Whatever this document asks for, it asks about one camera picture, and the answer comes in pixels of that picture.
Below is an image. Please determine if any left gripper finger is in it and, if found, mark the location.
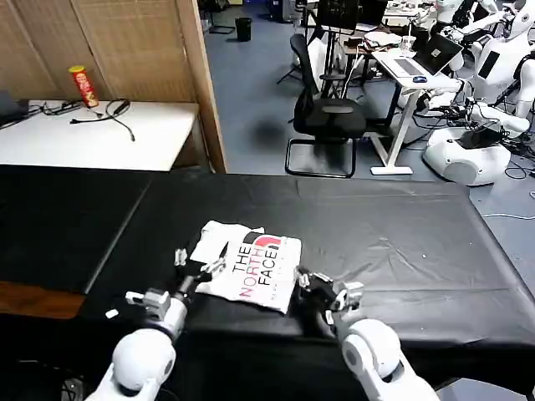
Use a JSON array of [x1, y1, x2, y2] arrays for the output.
[[173, 247, 188, 277], [199, 241, 230, 286]]

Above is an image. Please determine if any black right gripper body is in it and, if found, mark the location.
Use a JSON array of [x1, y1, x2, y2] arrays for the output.
[[301, 275, 340, 312]]

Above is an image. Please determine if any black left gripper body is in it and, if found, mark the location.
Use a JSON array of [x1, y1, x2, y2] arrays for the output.
[[173, 271, 202, 300]]

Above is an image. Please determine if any white printed t-shirt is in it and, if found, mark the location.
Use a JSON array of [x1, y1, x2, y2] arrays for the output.
[[188, 220, 303, 315]]

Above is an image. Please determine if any black table cloth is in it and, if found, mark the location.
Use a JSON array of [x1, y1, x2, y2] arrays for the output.
[[0, 163, 535, 401]]

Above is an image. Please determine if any white side table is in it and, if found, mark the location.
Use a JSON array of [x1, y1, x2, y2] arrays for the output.
[[0, 98, 201, 172]]

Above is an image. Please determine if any brown wooden table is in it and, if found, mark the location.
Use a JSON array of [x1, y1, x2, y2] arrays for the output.
[[0, 279, 87, 318]]

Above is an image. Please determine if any black office chair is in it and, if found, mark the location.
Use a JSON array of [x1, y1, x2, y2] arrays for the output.
[[284, 33, 368, 180]]

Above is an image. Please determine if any white humanoid robot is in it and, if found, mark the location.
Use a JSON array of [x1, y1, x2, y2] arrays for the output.
[[420, 2, 535, 187]]

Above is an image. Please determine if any red snack can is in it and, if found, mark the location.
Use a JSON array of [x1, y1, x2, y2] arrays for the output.
[[68, 65, 100, 109]]

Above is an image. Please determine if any wooden folding screen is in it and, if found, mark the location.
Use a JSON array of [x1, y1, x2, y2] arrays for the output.
[[0, 0, 229, 175]]

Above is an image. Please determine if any white standing desk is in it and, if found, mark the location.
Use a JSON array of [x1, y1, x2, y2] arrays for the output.
[[369, 48, 463, 175]]

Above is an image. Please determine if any dark grey laptop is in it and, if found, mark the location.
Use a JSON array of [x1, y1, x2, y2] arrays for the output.
[[0, 89, 31, 129]]

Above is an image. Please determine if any black waste bin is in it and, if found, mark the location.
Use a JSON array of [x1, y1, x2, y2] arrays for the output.
[[234, 17, 252, 42]]

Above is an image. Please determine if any stack of papers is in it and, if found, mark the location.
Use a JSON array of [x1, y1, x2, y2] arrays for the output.
[[363, 30, 402, 52]]

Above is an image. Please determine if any clear cup with straw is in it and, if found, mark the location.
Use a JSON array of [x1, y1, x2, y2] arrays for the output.
[[400, 23, 415, 58]]

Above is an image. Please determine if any open silver laptop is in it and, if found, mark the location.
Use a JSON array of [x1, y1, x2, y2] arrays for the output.
[[386, 31, 465, 78]]

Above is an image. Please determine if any black computer monitor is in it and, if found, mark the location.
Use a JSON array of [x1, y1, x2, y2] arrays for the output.
[[358, 0, 390, 26], [316, 0, 360, 31]]

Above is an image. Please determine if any black looped cable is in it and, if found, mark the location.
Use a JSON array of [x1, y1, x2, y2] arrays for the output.
[[69, 98, 137, 142]]

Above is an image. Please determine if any black cable bundle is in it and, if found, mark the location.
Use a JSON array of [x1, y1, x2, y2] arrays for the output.
[[40, 99, 83, 116]]

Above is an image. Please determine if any white floor cable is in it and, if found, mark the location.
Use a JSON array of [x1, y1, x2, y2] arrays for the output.
[[480, 212, 535, 221]]

